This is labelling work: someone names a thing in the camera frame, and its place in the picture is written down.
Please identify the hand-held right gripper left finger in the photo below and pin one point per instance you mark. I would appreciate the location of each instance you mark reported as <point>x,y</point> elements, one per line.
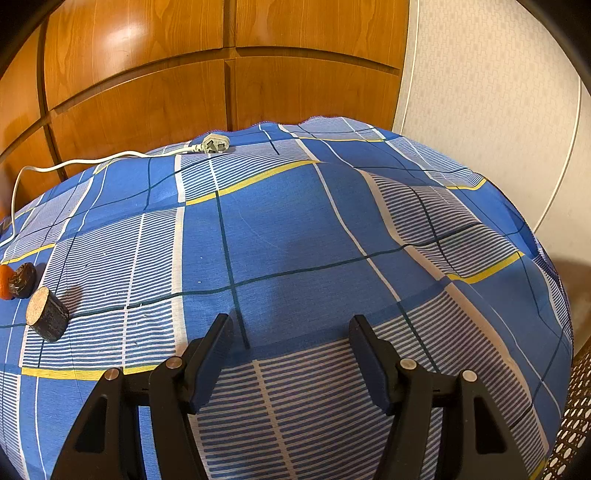
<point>217,364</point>

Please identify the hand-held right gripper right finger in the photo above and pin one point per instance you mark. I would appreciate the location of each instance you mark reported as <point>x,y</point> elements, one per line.
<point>371,369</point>

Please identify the blue plaid bedsheet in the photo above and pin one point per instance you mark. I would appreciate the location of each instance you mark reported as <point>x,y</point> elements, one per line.
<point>300,230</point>

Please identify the large dark-bark log piece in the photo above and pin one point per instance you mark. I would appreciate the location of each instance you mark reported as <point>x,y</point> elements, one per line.
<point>48,316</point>

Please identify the small dark-bark log piece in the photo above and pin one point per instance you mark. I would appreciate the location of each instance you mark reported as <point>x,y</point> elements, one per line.
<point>23,279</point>

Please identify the orange-red fruit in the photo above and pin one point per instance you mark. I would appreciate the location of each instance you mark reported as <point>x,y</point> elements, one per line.
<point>3,281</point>

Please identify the wooden wardrobe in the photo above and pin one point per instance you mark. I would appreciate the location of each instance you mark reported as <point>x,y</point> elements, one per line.
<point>138,83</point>

